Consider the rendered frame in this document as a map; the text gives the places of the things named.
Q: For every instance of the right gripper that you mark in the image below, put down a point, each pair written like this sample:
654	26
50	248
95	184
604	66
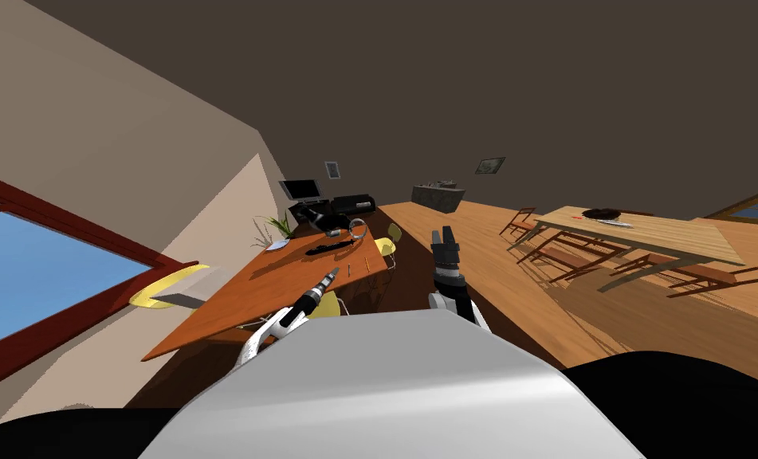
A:
446	257

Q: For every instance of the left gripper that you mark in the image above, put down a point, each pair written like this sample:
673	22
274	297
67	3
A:
327	281

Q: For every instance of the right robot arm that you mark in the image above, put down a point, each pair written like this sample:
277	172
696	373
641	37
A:
458	299

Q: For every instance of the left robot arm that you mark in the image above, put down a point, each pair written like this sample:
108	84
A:
308	301

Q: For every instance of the yellow chair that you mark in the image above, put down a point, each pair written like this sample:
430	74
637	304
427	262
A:
327	306
386	244

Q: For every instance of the grey cabinet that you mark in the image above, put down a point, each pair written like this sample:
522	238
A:
439	196

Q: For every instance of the orange-brown wooden desk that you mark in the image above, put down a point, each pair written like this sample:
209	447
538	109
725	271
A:
276	287

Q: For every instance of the green potted plant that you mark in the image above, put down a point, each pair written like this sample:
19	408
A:
280	226

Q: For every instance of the brown wooden chair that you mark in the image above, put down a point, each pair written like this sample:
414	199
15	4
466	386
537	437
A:
520	224

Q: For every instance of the black printer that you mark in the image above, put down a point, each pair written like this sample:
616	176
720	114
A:
353	204

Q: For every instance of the black computer monitor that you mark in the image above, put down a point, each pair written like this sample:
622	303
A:
302	189

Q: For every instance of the brown wooden bench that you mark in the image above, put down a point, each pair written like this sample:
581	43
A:
691	271
563	256

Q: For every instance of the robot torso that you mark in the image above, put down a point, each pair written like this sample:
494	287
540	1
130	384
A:
385	395

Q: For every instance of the yellow curved shape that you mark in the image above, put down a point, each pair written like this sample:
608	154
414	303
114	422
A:
146	298

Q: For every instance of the light wooden dining table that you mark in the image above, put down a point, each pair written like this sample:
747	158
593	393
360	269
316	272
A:
659	233

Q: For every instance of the red-framed window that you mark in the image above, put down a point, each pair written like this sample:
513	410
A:
34	274

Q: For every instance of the green framed wall picture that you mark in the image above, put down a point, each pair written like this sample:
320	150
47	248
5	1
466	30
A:
490	166

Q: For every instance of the small framed wall picture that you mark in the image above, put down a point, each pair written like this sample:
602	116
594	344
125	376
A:
333	169

